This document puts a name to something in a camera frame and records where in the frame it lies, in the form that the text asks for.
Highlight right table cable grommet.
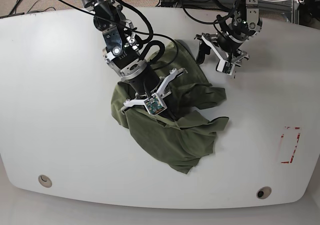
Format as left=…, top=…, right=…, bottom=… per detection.
left=256, top=186, right=272, bottom=200

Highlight left table cable grommet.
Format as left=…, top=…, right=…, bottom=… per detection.
left=38, top=174, right=53, bottom=188

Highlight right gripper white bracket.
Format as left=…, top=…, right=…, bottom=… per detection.
left=121, top=67, right=188, bottom=122

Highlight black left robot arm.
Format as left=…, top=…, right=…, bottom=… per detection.
left=180, top=0, right=263, bottom=76

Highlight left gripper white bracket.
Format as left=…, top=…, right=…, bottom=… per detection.
left=195, top=33, right=250, bottom=69

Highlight red tape rectangle marking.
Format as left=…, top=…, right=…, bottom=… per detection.
left=277, top=126, right=302, bottom=164

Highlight olive green t-shirt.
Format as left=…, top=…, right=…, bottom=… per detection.
left=111, top=40, right=229, bottom=174

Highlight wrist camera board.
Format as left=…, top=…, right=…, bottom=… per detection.
left=144, top=96, right=167, bottom=116
left=215, top=60, right=235, bottom=76

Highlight table cable grommet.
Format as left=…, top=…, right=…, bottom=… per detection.
left=38, top=174, right=53, bottom=188
left=256, top=186, right=272, bottom=200

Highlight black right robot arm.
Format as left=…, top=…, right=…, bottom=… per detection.
left=82, top=0, right=186, bottom=121

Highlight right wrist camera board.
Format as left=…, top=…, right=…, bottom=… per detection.
left=144, top=96, right=167, bottom=116

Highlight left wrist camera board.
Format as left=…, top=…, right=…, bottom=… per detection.
left=215, top=60, right=235, bottom=76

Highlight black cables on floor left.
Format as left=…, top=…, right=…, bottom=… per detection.
left=0, top=0, right=70, bottom=18

